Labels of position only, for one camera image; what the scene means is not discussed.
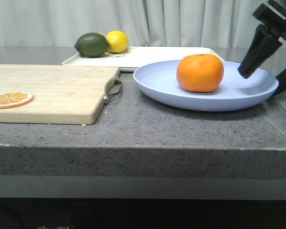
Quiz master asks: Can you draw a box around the metal cutting board handle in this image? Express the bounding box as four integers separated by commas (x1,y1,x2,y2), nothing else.
103,78,123,104

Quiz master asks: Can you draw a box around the grey curtain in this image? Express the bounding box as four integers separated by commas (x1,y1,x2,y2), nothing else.
0,0,261,48

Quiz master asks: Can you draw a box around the wooden cutting board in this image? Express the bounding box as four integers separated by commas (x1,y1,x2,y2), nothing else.
0,64,120,125

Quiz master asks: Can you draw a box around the green lime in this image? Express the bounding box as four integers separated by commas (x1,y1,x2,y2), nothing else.
74,32,109,58

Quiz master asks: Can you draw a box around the orange slice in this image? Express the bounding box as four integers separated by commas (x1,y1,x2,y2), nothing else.
0,91,34,109

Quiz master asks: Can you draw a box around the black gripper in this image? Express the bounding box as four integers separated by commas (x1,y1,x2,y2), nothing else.
238,0,286,95

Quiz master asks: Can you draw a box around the yellow lemon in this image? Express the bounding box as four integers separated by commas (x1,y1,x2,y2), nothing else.
106,31,129,53

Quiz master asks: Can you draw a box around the light blue plate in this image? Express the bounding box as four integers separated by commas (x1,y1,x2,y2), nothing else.
133,60,279,112

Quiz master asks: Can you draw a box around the cream white tray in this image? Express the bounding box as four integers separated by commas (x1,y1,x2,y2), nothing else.
62,46,217,72

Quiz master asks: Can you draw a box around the orange fruit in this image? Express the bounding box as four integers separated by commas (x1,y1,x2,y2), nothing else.
176,54,224,93

